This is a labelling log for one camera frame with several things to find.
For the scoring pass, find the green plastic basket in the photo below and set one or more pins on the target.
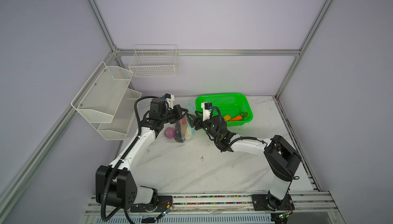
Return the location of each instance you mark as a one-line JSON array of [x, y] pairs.
[[229, 104]]

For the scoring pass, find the white mesh upper shelf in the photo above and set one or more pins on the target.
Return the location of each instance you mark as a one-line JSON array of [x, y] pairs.
[[100, 97]]

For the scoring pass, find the red toy pepper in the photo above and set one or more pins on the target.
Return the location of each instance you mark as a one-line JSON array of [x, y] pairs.
[[183, 121]]

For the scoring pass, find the yellow green toy corn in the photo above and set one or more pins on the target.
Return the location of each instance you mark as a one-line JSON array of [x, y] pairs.
[[227, 118]]

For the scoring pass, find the green toy leafy vegetable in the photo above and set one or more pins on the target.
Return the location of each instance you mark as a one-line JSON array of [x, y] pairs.
[[244, 114]]

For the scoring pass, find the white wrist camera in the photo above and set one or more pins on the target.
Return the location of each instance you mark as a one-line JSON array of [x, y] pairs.
[[169, 99], [207, 108]]

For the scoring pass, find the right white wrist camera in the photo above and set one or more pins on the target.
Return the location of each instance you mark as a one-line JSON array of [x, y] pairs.
[[207, 108]]

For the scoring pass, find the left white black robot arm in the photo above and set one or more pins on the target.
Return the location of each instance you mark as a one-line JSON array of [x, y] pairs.
[[115, 185]]

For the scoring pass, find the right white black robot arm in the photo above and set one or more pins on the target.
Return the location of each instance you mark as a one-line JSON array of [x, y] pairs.
[[282, 158]]

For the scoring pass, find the white mesh shelf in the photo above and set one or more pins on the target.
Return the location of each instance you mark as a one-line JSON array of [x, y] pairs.
[[119, 128], [100, 97]]

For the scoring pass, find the clear zip bag blue zipper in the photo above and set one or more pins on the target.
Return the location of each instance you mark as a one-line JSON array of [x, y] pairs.
[[170, 113]]

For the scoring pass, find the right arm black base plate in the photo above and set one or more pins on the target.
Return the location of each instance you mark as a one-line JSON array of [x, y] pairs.
[[267, 202]]

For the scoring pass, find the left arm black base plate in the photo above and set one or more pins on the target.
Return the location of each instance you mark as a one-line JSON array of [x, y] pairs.
[[159, 203]]

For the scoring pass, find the orange toy carrot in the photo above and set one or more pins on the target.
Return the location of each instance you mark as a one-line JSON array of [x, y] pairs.
[[238, 118]]

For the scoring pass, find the purple toy onion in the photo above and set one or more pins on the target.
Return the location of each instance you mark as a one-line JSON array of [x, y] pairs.
[[170, 133]]

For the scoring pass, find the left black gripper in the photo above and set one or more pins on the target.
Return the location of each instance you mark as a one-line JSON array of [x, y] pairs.
[[177, 110]]

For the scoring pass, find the aluminium front rail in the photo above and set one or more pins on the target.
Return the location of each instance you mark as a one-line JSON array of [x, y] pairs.
[[220, 203]]

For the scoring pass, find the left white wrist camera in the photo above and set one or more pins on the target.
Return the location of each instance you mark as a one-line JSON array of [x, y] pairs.
[[169, 99]]

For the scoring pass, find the white toy radish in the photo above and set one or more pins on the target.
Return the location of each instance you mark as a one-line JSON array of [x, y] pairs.
[[188, 131]]

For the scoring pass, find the dark toy eggplant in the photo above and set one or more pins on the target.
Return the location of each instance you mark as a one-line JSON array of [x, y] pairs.
[[178, 133]]

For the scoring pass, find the white mesh lower shelf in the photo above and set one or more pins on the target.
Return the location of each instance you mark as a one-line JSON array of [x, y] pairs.
[[119, 128]]

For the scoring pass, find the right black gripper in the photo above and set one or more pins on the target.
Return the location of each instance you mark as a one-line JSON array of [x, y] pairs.
[[193, 118]]

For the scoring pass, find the white wire wall basket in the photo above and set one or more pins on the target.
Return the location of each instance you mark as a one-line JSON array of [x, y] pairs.
[[154, 60]]

